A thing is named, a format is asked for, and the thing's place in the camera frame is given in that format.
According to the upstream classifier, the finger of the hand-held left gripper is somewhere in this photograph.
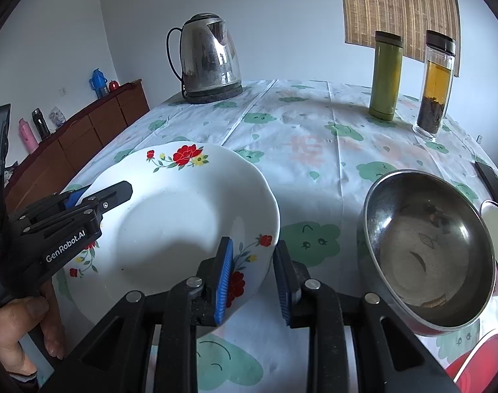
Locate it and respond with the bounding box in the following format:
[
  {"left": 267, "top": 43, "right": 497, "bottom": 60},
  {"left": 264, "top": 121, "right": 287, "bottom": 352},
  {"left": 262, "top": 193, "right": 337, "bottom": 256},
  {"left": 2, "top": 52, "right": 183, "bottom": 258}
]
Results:
[
  {"left": 61, "top": 183, "right": 93, "bottom": 210},
  {"left": 78, "top": 180, "right": 134, "bottom": 214}
]

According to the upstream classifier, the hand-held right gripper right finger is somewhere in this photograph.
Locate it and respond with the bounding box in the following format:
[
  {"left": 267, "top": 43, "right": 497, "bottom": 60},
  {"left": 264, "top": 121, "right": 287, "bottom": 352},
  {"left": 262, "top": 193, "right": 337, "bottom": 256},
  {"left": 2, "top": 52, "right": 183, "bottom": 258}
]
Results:
[{"left": 273, "top": 241, "right": 462, "bottom": 393}]

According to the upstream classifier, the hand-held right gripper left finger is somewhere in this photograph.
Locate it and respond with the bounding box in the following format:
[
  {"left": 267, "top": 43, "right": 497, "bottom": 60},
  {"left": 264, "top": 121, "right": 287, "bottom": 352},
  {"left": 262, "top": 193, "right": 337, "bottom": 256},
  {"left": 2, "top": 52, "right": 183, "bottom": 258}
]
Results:
[{"left": 63, "top": 236, "right": 235, "bottom": 393}]

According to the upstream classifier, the red flower white plate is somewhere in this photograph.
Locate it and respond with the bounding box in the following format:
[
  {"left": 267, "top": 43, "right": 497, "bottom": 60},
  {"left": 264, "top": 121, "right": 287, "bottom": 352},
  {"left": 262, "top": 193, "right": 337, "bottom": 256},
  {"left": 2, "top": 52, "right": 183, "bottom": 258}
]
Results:
[{"left": 57, "top": 141, "right": 281, "bottom": 341}]

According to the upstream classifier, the stainless steel bowl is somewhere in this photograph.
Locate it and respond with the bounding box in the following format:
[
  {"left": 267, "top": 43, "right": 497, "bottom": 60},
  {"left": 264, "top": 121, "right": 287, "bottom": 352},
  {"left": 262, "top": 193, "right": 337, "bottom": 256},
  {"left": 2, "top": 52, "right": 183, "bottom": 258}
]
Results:
[{"left": 357, "top": 170, "right": 496, "bottom": 330}]

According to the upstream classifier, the red plastic bowl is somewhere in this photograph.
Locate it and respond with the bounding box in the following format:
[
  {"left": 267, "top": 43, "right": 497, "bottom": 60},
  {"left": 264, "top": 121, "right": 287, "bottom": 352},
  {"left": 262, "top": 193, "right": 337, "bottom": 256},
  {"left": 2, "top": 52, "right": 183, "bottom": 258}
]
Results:
[{"left": 444, "top": 331, "right": 498, "bottom": 383}]

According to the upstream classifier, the person's left hand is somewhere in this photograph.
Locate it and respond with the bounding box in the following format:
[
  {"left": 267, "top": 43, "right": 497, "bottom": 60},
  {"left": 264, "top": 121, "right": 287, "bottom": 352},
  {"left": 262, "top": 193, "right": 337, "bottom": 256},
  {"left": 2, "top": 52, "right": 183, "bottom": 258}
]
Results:
[{"left": 0, "top": 283, "right": 67, "bottom": 375}]

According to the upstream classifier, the brown wooden sideboard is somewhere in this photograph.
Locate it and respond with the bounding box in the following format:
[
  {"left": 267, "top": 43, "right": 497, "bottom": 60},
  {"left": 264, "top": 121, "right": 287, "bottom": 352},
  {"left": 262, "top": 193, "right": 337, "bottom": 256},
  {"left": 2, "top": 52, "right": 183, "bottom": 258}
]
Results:
[{"left": 4, "top": 80, "right": 151, "bottom": 214}]

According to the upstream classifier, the pink thermos bottle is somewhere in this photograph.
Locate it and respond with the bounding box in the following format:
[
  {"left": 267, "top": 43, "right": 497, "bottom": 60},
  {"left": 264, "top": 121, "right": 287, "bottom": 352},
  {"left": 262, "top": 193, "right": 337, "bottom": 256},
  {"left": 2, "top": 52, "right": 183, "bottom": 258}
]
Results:
[{"left": 19, "top": 118, "right": 39, "bottom": 154}]

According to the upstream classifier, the black thermos bottle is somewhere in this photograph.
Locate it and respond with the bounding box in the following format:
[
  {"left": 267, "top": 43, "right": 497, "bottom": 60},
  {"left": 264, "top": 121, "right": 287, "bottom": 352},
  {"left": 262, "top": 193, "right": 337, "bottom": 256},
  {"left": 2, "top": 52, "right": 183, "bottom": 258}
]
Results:
[{"left": 31, "top": 107, "right": 51, "bottom": 140}]

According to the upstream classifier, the clear plastic bag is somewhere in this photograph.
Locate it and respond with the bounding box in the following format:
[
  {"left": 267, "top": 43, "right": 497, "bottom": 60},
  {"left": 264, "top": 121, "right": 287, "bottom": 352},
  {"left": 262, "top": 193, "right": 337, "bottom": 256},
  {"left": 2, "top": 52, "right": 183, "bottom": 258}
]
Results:
[{"left": 48, "top": 105, "right": 67, "bottom": 127}]

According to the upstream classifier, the blue water bottle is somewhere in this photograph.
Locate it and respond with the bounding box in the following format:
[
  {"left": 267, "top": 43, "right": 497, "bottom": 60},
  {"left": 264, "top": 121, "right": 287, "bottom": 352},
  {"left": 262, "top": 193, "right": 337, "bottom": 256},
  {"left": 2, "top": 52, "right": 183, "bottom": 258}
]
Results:
[{"left": 89, "top": 68, "right": 109, "bottom": 99}]

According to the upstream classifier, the black kettle base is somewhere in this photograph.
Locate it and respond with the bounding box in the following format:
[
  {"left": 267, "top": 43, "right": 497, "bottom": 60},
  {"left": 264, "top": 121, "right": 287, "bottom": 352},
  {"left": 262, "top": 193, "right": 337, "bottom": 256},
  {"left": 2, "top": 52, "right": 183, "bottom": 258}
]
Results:
[{"left": 181, "top": 82, "right": 244, "bottom": 105}]

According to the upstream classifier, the stainless steel electric kettle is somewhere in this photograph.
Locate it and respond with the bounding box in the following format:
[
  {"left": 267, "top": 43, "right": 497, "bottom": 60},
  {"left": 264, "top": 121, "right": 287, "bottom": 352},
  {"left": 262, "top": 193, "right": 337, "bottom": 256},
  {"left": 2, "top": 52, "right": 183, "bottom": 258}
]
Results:
[{"left": 166, "top": 13, "right": 242, "bottom": 93}]

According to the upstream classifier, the green thermos bottle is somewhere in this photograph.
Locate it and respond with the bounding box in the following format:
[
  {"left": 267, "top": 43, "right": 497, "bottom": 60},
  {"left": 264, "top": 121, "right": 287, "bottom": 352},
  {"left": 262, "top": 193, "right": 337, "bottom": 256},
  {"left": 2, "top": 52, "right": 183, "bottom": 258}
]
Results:
[{"left": 368, "top": 30, "right": 404, "bottom": 121}]

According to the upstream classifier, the dark phone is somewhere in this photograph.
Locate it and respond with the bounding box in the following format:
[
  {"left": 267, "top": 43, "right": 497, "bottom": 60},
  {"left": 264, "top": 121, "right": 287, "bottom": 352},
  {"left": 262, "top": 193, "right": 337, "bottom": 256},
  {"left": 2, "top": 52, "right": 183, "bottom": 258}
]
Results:
[{"left": 475, "top": 161, "right": 498, "bottom": 214}]

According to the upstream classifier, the glass tea bottle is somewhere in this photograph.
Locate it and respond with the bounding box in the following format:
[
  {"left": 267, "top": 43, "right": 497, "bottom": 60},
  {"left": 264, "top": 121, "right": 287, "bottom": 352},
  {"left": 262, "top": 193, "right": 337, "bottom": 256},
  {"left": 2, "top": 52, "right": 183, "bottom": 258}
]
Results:
[{"left": 413, "top": 30, "right": 457, "bottom": 143}]

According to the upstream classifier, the large bamboo window blind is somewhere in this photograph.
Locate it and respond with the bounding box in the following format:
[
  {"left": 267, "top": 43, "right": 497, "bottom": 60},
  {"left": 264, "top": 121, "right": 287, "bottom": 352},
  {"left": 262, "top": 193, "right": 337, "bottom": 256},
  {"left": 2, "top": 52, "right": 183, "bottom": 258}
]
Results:
[{"left": 338, "top": 0, "right": 462, "bottom": 78}]

